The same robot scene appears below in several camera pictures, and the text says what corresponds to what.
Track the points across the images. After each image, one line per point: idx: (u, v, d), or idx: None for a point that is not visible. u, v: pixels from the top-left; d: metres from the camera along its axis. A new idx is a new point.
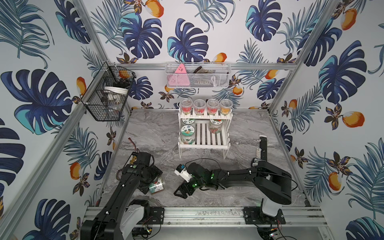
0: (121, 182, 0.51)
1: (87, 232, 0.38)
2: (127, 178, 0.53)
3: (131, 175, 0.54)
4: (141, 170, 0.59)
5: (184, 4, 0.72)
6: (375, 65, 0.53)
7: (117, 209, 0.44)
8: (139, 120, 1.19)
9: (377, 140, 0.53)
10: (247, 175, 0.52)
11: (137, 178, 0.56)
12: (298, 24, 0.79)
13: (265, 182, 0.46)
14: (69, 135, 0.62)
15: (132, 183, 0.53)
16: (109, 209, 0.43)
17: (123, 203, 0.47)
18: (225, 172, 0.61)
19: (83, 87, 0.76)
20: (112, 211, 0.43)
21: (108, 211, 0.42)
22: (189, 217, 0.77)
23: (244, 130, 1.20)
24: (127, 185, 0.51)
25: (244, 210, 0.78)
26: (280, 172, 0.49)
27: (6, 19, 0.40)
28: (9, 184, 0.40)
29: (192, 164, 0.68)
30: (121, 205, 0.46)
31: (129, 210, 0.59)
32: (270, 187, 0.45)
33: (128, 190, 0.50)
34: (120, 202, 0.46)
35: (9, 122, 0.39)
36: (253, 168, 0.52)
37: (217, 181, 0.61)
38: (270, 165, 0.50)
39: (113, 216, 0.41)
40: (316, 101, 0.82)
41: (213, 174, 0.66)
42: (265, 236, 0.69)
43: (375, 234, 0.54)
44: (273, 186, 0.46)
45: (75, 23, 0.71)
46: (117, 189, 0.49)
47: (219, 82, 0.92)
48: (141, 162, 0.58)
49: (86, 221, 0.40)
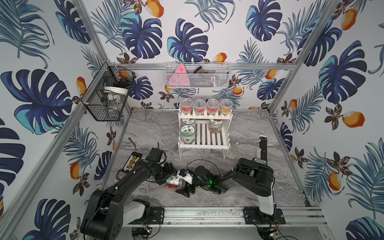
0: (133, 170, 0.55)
1: (94, 201, 0.41)
2: (138, 168, 0.57)
3: (142, 167, 0.58)
4: (151, 166, 0.63)
5: (184, 4, 0.72)
6: (375, 65, 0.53)
7: (125, 188, 0.47)
8: (139, 120, 1.19)
9: (377, 140, 0.53)
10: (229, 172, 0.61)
11: (147, 171, 0.60)
12: (298, 24, 0.79)
13: (240, 175, 0.52)
14: (69, 135, 0.62)
15: (142, 172, 0.57)
16: (118, 186, 0.46)
17: (131, 185, 0.51)
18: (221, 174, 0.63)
19: (83, 87, 0.76)
20: (120, 187, 0.46)
21: (117, 187, 0.46)
22: (189, 217, 0.77)
23: (244, 130, 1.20)
24: (137, 174, 0.54)
25: (244, 210, 0.78)
26: (257, 165, 0.54)
27: (6, 19, 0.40)
28: (9, 184, 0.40)
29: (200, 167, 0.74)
30: (130, 186, 0.50)
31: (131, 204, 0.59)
32: (245, 179, 0.51)
33: (137, 177, 0.54)
34: (129, 183, 0.49)
35: (9, 122, 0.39)
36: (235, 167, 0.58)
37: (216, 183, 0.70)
38: (247, 160, 0.56)
39: (121, 192, 0.44)
40: (316, 101, 0.82)
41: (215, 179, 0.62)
42: (265, 235, 0.70)
43: (376, 234, 0.54)
44: (248, 179, 0.51)
45: (75, 23, 0.71)
46: (128, 174, 0.52)
47: (219, 82, 0.92)
48: (152, 159, 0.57)
49: (96, 191, 0.43)
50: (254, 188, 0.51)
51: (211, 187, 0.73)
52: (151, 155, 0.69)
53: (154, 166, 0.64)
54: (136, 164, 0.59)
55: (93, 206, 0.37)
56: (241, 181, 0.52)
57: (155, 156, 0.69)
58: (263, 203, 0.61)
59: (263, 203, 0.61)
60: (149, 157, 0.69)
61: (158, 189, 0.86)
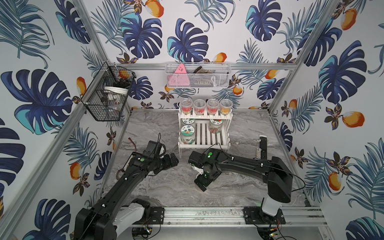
0: (124, 176, 0.49)
1: (80, 221, 0.38)
2: (131, 172, 0.51)
3: (136, 169, 0.52)
4: (148, 164, 0.56)
5: (184, 4, 0.72)
6: (374, 65, 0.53)
7: (113, 203, 0.43)
8: (139, 120, 1.19)
9: (377, 140, 0.53)
10: (257, 167, 0.48)
11: (141, 174, 0.53)
12: (298, 24, 0.79)
13: (277, 178, 0.43)
14: (69, 135, 0.62)
15: (135, 177, 0.51)
16: (106, 202, 0.42)
17: (120, 199, 0.46)
18: (228, 155, 0.56)
19: (83, 87, 0.76)
20: (108, 204, 0.42)
21: (104, 204, 0.42)
22: (188, 217, 0.77)
23: (244, 130, 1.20)
24: (130, 179, 0.49)
25: (244, 210, 0.78)
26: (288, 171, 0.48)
27: (6, 19, 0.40)
28: (9, 184, 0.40)
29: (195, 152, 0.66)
30: (118, 201, 0.45)
31: (129, 208, 0.59)
32: (280, 185, 0.43)
33: (128, 186, 0.48)
34: (115, 196, 0.44)
35: (9, 122, 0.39)
36: (266, 162, 0.48)
37: (216, 163, 0.56)
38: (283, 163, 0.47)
39: (108, 211, 0.41)
40: (316, 101, 0.82)
41: (211, 152, 0.59)
42: (265, 235, 0.70)
43: (375, 234, 0.54)
44: (283, 186, 0.44)
45: (75, 23, 0.71)
46: (119, 182, 0.48)
47: (219, 82, 0.92)
48: (150, 157, 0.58)
49: (82, 210, 0.40)
50: (279, 196, 0.48)
51: (204, 161, 0.59)
52: (150, 151, 0.62)
53: (151, 163, 0.58)
54: (129, 166, 0.53)
55: (80, 225, 0.38)
56: (276, 184, 0.44)
57: (153, 152, 0.61)
58: (268, 203, 0.59)
59: (270, 205, 0.60)
60: (147, 154, 0.62)
61: (158, 189, 0.86)
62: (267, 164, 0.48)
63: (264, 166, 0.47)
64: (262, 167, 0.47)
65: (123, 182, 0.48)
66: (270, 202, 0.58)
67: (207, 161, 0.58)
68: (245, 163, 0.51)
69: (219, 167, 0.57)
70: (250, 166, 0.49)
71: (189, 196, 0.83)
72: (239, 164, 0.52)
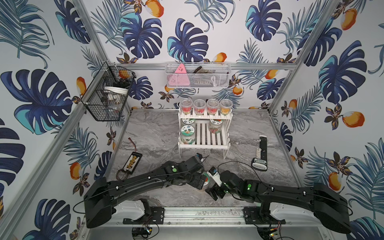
0: (148, 175, 0.48)
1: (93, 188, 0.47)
2: (157, 174, 0.50)
3: (162, 175, 0.50)
4: (175, 178, 0.53)
5: (184, 4, 0.72)
6: (375, 65, 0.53)
7: (124, 193, 0.43)
8: (139, 120, 1.19)
9: (377, 140, 0.53)
10: (300, 195, 0.48)
11: (160, 183, 0.50)
12: (298, 24, 0.79)
13: (325, 207, 0.42)
14: (69, 135, 0.62)
15: (154, 184, 0.49)
16: (121, 186, 0.43)
17: (131, 193, 0.46)
18: (267, 186, 0.57)
19: (83, 87, 0.76)
20: (120, 190, 0.42)
21: (118, 187, 0.43)
22: (189, 217, 0.77)
23: (244, 130, 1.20)
24: (150, 181, 0.47)
25: (244, 210, 0.78)
26: (338, 196, 0.45)
27: (6, 19, 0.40)
28: (9, 184, 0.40)
29: (226, 172, 0.66)
30: (128, 194, 0.45)
31: (135, 203, 0.60)
32: (331, 213, 0.41)
33: (143, 186, 0.46)
34: (129, 186, 0.44)
35: (9, 122, 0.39)
36: (309, 191, 0.47)
37: (257, 195, 0.58)
38: (327, 189, 0.45)
39: (115, 194, 0.41)
40: (316, 101, 0.82)
41: (250, 184, 0.62)
42: (264, 236, 0.69)
43: (375, 234, 0.54)
44: (335, 214, 0.42)
45: (75, 23, 0.71)
46: (144, 178, 0.47)
47: (219, 82, 0.92)
48: (182, 172, 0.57)
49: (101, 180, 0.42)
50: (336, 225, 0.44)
51: (244, 194, 0.62)
52: (188, 167, 0.57)
53: (179, 178, 0.53)
54: (159, 168, 0.52)
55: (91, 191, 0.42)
56: (326, 213, 0.42)
57: (190, 170, 0.56)
58: (286, 212, 0.58)
59: (286, 214, 0.58)
60: (183, 169, 0.58)
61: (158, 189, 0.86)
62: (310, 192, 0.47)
63: (307, 195, 0.47)
64: (305, 196, 0.47)
65: (145, 179, 0.47)
66: (291, 211, 0.56)
67: (247, 193, 0.60)
68: (287, 192, 0.51)
69: (261, 200, 0.59)
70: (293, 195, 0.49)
71: (189, 196, 0.83)
72: (280, 194, 0.52)
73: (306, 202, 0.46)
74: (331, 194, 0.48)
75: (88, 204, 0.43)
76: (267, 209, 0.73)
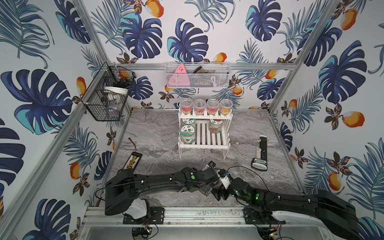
0: (170, 176, 0.50)
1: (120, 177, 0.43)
2: (178, 177, 0.51)
3: (181, 180, 0.51)
4: (192, 184, 0.54)
5: (184, 4, 0.72)
6: (375, 65, 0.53)
7: (147, 187, 0.44)
8: (139, 120, 1.19)
9: (377, 140, 0.53)
10: (305, 203, 0.50)
11: (178, 187, 0.52)
12: (298, 24, 0.79)
13: (329, 214, 0.43)
14: (69, 135, 0.62)
15: (171, 187, 0.51)
16: (146, 180, 0.45)
17: (154, 189, 0.47)
18: (274, 194, 0.59)
19: (83, 86, 0.76)
20: (144, 184, 0.44)
21: (142, 181, 0.44)
22: (189, 217, 0.77)
23: (244, 130, 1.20)
24: (170, 183, 0.49)
25: (244, 210, 0.78)
26: (344, 203, 0.46)
27: (6, 19, 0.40)
28: (9, 184, 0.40)
29: (239, 180, 0.65)
30: (151, 189, 0.46)
31: (141, 202, 0.60)
32: (336, 220, 0.43)
33: (164, 186, 0.48)
34: (153, 183, 0.46)
35: (9, 122, 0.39)
36: (313, 197, 0.49)
37: (265, 204, 0.60)
38: (332, 196, 0.47)
39: (140, 188, 0.43)
40: (315, 101, 0.83)
41: (258, 194, 0.64)
42: (264, 235, 0.69)
43: (376, 234, 0.54)
44: (341, 221, 0.43)
45: (75, 23, 0.71)
46: (166, 177, 0.49)
47: (219, 82, 0.92)
48: (201, 178, 0.58)
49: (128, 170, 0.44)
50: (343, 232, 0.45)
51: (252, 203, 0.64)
52: (205, 176, 0.58)
53: (196, 186, 0.54)
54: (180, 171, 0.53)
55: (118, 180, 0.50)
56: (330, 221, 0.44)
57: (206, 180, 0.58)
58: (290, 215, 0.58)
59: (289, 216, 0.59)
60: (200, 179, 0.59)
61: None
62: (314, 199, 0.49)
63: (312, 202, 0.48)
64: (310, 203, 0.49)
65: (166, 180, 0.48)
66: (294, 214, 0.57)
67: (255, 202, 0.63)
68: (292, 201, 0.53)
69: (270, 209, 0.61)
70: (298, 203, 0.51)
71: (189, 196, 0.83)
72: (286, 203, 0.54)
73: (311, 209, 0.48)
74: (337, 202, 0.49)
75: (112, 192, 0.44)
76: (269, 210, 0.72)
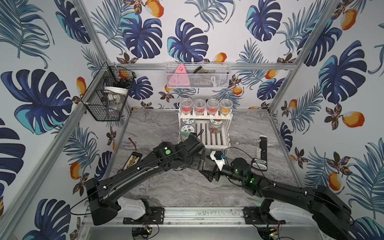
0: (137, 165, 0.42)
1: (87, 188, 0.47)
2: (148, 162, 0.43)
3: (157, 161, 0.43)
4: (173, 159, 0.44)
5: (184, 4, 0.72)
6: (375, 65, 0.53)
7: (113, 190, 0.39)
8: (139, 120, 1.19)
9: (377, 140, 0.53)
10: (301, 194, 0.48)
11: (160, 168, 0.44)
12: (298, 24, 0.79)
13: (324, 208, 0.42)
14: (69, 135, 0.62)
15: (146, 172, 0.43)
16: (109, 185, 0.40)
17: (120, 189, 0.41)
18: (269, 181, 0.58)
19: (83, 87, 0.76)
20: (108, 188, 0.39)
21: (105, 186, 0.39)
22: (189, 217, 0.77)
23: (244, 130, 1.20)
24: (140, 172, 0.42)
25: (244, 210, 0.78)
26: (342, 203, 0.44)
27: (6, 19, 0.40)
28: (9, 184, 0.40)
29: (241, 161, 0.61)
30: (118, 191, 0.41)
31: (137, 203, 0.60)
32: (328, 216, 0.41)
33: (133, 178, 0.41)
34: (117, 184, 0.40)
35: (9, 122, 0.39)
36: (311, 191, 0.47)
37: (259, 189, 0.59)
38: (332, 193, 0.45)
39: (105, 194, 0.38)
40: (316, 100, 0.82)
41: (253, 178, 0.63)
42: (265, 236, 0.69)
43: (375, 234, 0.54)
44: (333, 218, 0.41)
45: (75, 23, 0.71)
46: (133, 168, 0.42)
47: (219, 82, 0.92)
48: (185, 151, 0.48)
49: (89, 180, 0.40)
50: (333, 229, 0.43)
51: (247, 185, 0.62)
52: (187, 148, 0.48)
53: (177, 160, 0.45)
54: (151, 152, 0.45)
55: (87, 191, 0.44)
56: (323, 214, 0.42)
57: (189, 150, 0.50)
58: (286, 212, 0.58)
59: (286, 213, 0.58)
60: (183, 152, 0.49)
61: (158, 189, 0.86)
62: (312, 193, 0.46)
63: (309, 195, 0.46)
64: (306, 196, 0.47)
65: (135, 171, 0.42)
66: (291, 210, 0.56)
67: (249, 185, 0.62)
68: (288, 191, 0.51)
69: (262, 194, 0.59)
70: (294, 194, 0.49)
71: (189, 196, 0.83)
72: (282, 191, 0.52)
73: (305, 202, 0.46)
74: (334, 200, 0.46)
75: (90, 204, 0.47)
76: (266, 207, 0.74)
